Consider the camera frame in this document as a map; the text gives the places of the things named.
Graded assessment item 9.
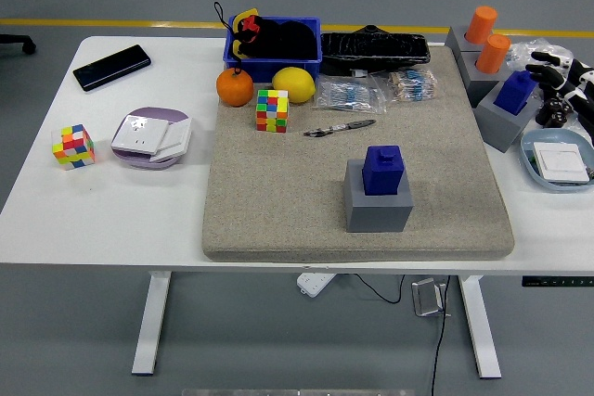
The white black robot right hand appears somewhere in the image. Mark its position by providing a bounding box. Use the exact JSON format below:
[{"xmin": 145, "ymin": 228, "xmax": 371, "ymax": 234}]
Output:
[{"xmin": 525, "ymin": 50, "xmax": 594, "ymax": 137}]

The blue square seal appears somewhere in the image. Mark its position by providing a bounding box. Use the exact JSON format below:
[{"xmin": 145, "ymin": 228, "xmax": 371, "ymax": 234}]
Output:
[
  {"xmin": 361, "ymin": 144, "xmax": 406, "ymax": 197},
  {"xmin": 493, "ymin": 70, "xmax": 539, "ymax": 117}
]

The orange cylinder seal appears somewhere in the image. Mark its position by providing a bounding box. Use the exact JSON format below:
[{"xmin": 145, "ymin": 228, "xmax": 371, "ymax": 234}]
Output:
[
  {"xmin": 465, "ymin": 5, "xmax": 499, "ymax": 45},
  {"xmin": 475, "ymin": 33, "xmax": 512, "ymax": 75}
]

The grey seal holder block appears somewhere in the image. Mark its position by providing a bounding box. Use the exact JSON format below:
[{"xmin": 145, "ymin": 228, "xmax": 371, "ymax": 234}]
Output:
[
  {"xmin": 445, "ymin": 26, "xmax": 484, "ymax": 61},
  {"xmin": 343, "ymin": 158, "xmax": 415, "ymax": 233},
  {"xmin": 473, "ymin": 84, "xmax": 542, "ymax": 153},
  {"xmin": 457, "ymin": 50, "xmax": 511, "ymax": 109}
]

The dark brown knobs cluster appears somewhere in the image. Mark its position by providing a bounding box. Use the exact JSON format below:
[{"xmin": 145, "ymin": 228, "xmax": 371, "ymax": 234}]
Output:
[{"xmin": 536, "ymin": 96, "xmax": 577, "ymax": 129}]

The crumpled clear plastic bag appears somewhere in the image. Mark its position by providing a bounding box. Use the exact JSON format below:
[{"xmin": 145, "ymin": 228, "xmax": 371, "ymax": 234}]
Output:
[{"xmin": 508, "ymin": 37, "xmax": 594, "ymax": 137}]

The light blue tray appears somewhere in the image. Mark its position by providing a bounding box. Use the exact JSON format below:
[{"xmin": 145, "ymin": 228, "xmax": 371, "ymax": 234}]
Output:
[{"xmin": 519, "ymin": 129, "xmax": 594, "ymax": 193}]

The clear bag of tan resistors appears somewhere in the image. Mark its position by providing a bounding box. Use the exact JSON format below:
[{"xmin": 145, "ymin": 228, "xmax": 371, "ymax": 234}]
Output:
[{"xmin": 383, "ymin": 67, "xmax": 441, "ymax": 105}]

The black table control panel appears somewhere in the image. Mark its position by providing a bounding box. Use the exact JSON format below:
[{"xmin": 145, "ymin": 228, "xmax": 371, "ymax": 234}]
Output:
[{"xmin": 521, "ymin": 275, "xmax": 594, "ymax": 287}]

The black keyboard in plastic wrap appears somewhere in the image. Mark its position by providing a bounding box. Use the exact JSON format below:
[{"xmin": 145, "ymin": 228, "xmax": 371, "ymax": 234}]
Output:
[{"xmin": 320, "ymin": 23, "xmax": 432, "ymax": 76}]

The clear bag of blue resistors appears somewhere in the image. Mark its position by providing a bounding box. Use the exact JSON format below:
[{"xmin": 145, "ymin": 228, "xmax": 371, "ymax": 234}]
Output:
[{"xmin": 311, "ymin": 74, "xmax": 389, "ymax": 115}]

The silver black pen tool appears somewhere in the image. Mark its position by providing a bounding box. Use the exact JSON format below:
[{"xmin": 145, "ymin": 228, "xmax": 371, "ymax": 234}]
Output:
[{"xmin": 303, "ymin": 119, "xmax": 378, "ymax": 138}]

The white table leg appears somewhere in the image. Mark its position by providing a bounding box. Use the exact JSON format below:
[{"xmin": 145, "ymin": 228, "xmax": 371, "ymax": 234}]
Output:
[
  {"xmin": 131, "ymin": 270, "xmax": 173, "ymax": 377},
  {"xmin": 458, "ymin": 275, "xmax": 503, "ymax": 379}
]

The yellow lemon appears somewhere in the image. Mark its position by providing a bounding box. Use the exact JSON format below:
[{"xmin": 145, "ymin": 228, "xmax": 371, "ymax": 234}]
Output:
[{"xmin": 272, "ymin": 67, "xmax": 317, "ymax": 105}]

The black fabric pouch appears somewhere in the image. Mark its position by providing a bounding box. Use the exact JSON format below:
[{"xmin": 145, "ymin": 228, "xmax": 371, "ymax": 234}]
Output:
[{"xmin": 240, "ymin": 17, "xmax": 318, "ymax": 59}]

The scrambled colourful puzzle cube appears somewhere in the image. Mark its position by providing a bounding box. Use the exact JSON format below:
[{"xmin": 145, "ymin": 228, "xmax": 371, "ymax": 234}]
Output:
[
  {"xmin": 255, "ymin": 88, "xmax": 291, "ymax": 134},
  {"xmin": 51, "ymin": 123, "xmax": 97, "ymax": 172}
]

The blue plastic bin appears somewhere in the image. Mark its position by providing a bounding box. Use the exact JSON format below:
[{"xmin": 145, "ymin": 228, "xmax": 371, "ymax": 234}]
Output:
[{"xmin": 223, "ymin": 16, "xmax": 324, "ymax": 85}]

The grey-brown mat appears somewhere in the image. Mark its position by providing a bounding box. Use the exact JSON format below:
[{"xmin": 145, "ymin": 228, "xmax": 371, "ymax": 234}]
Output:
[{"xmin": 201, "ymin": 45, "xmax": 516, "ymax": 263}]

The white power strip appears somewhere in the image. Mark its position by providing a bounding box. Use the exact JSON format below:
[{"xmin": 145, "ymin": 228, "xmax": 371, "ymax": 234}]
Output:
[{"xmin": 296, "ymin": 272, "xmax": 336, "ymax": 298}]

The orange fruit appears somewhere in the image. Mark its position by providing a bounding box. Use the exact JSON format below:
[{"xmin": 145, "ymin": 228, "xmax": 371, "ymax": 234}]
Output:
[{"xmin": 215, "ymin": 68, "xmax": 256, "ymax": 108}]

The yellow red toy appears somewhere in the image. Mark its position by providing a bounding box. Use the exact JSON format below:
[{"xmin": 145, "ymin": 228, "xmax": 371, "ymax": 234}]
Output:
[{"xmin": 230, "ymin": 6, "xmax": 262, "ymax": 58}]

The purple plastic tray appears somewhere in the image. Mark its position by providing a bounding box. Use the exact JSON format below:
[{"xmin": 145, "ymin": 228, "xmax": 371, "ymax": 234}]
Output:
[{"xmin": 110, "ymin": 106, "xmax": 192, "ymax": 171}]

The black smartphone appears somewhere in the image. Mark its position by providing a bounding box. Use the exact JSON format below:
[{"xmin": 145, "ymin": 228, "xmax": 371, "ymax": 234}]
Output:
[{"xmin": 72, "ymin": 44, "xmax": 153, "ymax": 93}]

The black office chair base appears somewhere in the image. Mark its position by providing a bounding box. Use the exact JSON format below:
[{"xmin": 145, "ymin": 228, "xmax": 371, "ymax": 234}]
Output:
[{"xmin": 0, "ymin": 33, "xmax": 37, "ymax": 55}]

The white wall switch panel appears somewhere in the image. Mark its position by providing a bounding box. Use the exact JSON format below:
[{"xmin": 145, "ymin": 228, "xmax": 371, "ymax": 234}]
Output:
[
  {"xmin": 531, "ymin": 140, "xmax": 593, "ymax": 184},
  {"xmin": 148, "ymin": 116, "xmax": 194, "ymax": 164}
]

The clear metal bracket stand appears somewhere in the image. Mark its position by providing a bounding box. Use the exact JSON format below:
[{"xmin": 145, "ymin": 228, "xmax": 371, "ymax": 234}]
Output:
[{"xmin": 411, "ymin": 277, "xmax": 452, "ymax": 319}]

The black power cable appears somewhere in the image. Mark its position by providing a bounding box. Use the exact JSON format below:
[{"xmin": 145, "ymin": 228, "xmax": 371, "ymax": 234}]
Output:
[
  {"xmin": 355, "ymin": 274, "xmax": 406, "ymax": 304},
  {"xmin": 429, "ymin": 275, "xmax": 452, "ymax": 396}
]

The black lanyard cord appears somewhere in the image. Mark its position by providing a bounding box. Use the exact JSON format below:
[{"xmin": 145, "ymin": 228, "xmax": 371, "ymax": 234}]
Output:
[{"xmin": 213, "ymin": 1, "xmax": 246, "ymax": 75}]

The white wall socket panel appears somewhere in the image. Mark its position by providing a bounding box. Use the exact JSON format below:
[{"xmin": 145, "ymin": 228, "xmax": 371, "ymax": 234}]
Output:
[{"xmin": 111, "ymin": 115, "xmax": 171, "ymax": 156}]

